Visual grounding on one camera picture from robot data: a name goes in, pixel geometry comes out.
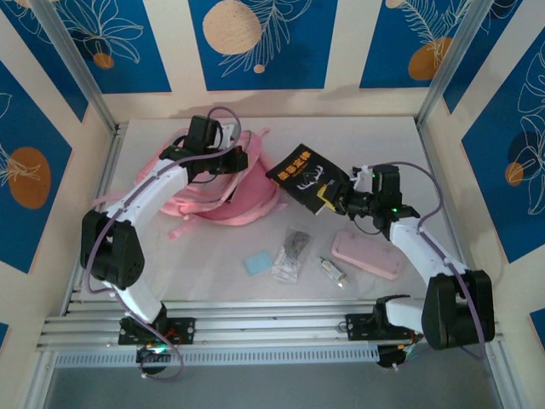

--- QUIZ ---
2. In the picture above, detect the pink backpack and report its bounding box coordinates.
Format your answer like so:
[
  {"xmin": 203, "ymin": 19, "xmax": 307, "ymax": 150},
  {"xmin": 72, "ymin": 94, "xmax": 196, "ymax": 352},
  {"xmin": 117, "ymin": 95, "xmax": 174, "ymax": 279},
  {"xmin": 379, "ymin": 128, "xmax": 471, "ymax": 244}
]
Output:
[{"xmin": 91, "ymin": 127, "xmax": 289, "ymax": 244}]

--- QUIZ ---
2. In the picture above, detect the black book antler cover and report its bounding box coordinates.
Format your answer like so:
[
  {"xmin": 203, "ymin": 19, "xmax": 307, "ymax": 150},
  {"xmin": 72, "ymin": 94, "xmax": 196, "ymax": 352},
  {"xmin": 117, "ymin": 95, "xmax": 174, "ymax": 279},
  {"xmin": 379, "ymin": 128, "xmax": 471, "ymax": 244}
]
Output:
[{"xmin": 266, "ymin": 143, "xmax": 353, "ymax": 216}]

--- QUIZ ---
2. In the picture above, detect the pink pencil case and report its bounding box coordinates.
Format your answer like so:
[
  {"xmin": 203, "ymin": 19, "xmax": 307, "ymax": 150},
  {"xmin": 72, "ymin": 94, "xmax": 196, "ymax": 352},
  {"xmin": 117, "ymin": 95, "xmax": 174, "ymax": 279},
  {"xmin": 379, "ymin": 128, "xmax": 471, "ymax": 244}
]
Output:
[{"xmin": 330, "ymin": 229, "xmax": 405, "ymax": 281}]

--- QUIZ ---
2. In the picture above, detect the clear glue tube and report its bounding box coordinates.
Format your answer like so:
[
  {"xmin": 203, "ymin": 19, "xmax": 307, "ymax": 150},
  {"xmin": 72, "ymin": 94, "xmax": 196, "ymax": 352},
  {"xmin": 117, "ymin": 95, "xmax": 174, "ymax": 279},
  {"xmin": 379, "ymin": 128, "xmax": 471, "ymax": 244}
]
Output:
[{"xmin": 318, "ymin": 254, "xmax": 354, "ymax": 290}]

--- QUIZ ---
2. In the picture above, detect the clear plastic supplies bag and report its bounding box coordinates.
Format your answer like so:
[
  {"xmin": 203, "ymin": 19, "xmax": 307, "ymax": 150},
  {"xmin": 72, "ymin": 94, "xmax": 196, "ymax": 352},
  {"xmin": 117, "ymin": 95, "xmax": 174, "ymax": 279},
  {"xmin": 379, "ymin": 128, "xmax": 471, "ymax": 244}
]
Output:
[{"xmin": 271, "ymin": 228, "xmax": 315, "ymax": 285}]

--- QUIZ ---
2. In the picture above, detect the light blue eraser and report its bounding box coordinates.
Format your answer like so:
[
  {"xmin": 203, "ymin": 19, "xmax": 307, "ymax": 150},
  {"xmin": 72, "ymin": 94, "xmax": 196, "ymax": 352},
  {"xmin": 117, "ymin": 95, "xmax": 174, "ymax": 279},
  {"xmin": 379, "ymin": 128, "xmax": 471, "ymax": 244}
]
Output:
[{"xmin": 242, "ymin": 250, "xmax": 273, "ymax": 276}]

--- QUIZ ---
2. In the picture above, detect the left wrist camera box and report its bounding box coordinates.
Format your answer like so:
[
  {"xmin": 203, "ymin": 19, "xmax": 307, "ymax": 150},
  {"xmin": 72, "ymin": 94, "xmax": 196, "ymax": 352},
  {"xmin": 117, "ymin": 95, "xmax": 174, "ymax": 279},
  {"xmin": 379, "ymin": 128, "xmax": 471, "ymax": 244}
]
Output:
[{"xmin": 219, "ymin": 123, "xmax": 242, "ymax": 144}]

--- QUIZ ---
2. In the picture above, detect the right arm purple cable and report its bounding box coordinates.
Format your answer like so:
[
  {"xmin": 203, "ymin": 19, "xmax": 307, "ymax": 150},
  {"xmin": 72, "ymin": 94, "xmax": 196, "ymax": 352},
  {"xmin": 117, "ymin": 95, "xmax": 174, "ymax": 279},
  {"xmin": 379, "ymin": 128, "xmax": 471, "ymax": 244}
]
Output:
[{"xmin": 353, "ymin": 160, "xmax": 489, "ymax": 363}]

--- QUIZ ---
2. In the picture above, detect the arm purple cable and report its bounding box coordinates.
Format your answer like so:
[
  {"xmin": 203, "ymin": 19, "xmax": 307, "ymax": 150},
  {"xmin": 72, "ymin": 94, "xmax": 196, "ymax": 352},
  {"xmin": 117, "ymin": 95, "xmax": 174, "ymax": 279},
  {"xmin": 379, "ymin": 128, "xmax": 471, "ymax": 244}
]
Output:
[
  {"xmin": 83, "ymin": 105, "xmax": 242, "ymax": 383},
  {"xmin": 353, "ymin": 160, "xmax": 489, "ymax": 363}
]

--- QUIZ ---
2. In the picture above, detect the aluminium table side rail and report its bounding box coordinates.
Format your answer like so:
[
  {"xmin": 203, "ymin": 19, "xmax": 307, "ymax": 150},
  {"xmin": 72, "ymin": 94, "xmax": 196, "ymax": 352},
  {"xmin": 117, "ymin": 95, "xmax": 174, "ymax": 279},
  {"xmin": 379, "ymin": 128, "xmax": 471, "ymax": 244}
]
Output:
[
  {"xmin": 415, "ymin": 118, "xmax": 480, "ymax": 308},
  {"xmin": 63, "ymin": 123, "xmax": 127, "ymax": 316}
]

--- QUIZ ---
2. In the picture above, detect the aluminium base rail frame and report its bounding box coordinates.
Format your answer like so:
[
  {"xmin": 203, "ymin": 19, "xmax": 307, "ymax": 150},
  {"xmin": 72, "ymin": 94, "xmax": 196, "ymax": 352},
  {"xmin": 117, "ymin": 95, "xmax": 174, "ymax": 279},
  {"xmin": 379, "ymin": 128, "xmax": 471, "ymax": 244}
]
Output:
[{"xmin": 36, "ymin": 297, "xmax": 506, "ymax": 353}]

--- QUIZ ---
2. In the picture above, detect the aluminium corner post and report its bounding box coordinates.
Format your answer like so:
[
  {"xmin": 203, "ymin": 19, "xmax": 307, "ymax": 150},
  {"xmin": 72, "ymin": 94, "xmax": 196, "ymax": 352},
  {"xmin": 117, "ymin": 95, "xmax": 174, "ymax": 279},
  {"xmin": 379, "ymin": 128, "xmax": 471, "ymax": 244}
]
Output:
[
  {"xmin": 416, "ymin": 0, "xmax": 489, "ymax": 129},
  {"xmin": 32, "ymin": 0, "xmax": 119, "ymax": 134}
]

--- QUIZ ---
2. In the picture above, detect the grey slotted cable duct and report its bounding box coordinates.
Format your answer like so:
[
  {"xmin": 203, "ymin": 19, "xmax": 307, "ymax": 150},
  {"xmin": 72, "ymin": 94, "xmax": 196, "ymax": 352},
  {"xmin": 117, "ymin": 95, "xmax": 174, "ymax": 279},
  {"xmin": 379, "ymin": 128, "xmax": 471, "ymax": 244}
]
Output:
[{"xmin": 54, "ymin": 344, "xmax": 380, "ymax": 370}]

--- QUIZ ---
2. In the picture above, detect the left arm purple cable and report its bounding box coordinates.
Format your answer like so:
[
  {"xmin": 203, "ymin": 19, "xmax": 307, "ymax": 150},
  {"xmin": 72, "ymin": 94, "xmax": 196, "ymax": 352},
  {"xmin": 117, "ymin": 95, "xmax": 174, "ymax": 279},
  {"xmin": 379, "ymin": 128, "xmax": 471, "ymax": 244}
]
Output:
[{"xmin": 83, "ymin": 105, "xmax": 242, "ymax": 383}]

